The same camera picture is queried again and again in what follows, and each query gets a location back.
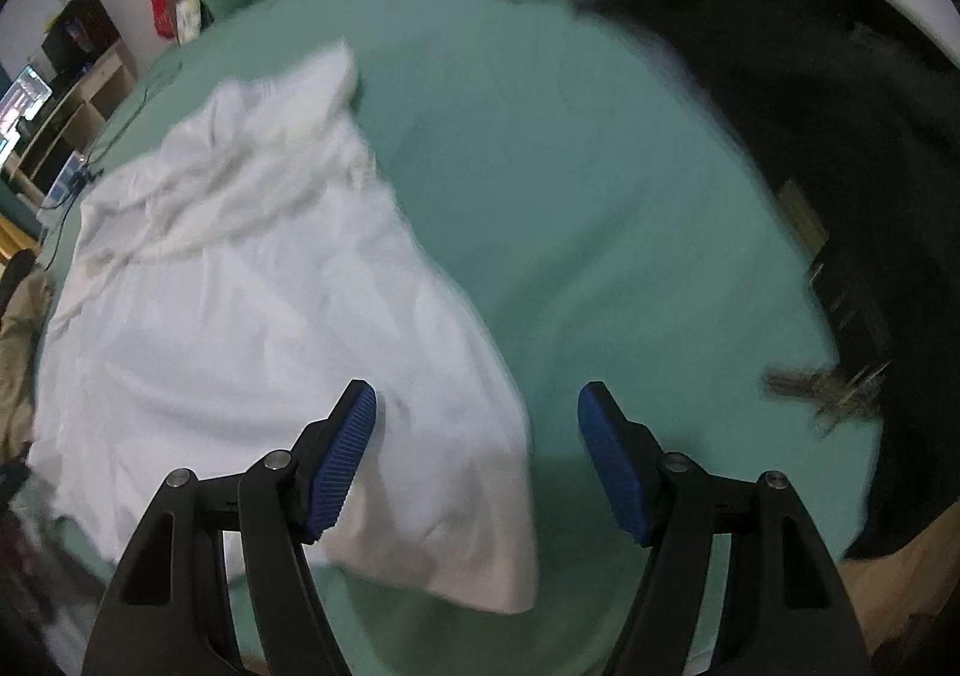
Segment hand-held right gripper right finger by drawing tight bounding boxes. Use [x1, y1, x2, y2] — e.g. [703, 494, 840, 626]
[577, 381, 875, 676]

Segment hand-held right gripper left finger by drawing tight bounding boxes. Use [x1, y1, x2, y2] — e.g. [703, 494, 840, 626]
[79, 380, 380, 676]

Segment white hooded jacket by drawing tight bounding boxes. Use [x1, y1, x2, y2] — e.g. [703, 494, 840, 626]
[30, 40, 541, 617]

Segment bunch of keys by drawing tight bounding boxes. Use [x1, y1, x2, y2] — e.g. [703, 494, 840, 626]
[763, 359, 893, 438]

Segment tan pants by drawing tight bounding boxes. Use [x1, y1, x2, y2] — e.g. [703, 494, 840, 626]
[0, 267, 57, 459]

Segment black garment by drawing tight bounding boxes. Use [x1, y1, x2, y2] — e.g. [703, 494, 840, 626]
[0, 248, 38, 317]

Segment black jacket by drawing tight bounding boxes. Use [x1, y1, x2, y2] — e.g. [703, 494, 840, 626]
[491, 0, 960, 564]

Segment light wooden desk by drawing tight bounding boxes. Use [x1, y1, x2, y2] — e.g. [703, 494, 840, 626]
[0, 38, 140, 197]

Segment computer monitor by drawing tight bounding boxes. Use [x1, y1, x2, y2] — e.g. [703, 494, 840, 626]
[0, 65, 53, 156]

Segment black computer tower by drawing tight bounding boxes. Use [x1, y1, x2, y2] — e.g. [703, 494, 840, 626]
[41, 0, 125, 73]

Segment black charger with cable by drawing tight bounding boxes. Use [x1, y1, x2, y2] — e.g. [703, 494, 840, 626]
[64, 67, 185, 191]

